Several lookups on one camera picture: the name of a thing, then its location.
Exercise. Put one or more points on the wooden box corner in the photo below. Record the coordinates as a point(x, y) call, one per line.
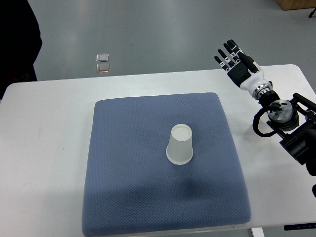
point(296, 4)

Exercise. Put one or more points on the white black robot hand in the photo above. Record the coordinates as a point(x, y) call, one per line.
point(243, 72)

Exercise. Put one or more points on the metal floor plate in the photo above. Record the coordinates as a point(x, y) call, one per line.
point(102, 67)
point(102, 57)

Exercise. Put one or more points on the white paper cup on cushion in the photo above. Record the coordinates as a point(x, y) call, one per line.
point(180, 146)

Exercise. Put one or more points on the black desk control panel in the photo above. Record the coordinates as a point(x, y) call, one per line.
point(304, 226)

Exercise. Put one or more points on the blue quilted cushion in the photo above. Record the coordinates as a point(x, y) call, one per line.
point(132, 187)

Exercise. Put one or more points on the lower metal floor plate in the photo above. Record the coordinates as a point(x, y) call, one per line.
point(102, 67)

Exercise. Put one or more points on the black tripod leg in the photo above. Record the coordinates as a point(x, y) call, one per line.
point(312, 13)

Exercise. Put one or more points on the upper metal floor plate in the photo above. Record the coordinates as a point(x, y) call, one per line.
point(102, 57)

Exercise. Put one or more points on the white paper cup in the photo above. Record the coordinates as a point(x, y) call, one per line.
point(255, 139)
point(180, 146)

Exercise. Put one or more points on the person in dark clothes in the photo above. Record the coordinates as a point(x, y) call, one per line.
point(20, 43)

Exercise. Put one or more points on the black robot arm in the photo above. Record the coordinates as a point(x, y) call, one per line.
point(293, 120)

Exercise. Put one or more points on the white table leg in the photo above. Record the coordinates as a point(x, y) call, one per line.
point(257, 232)

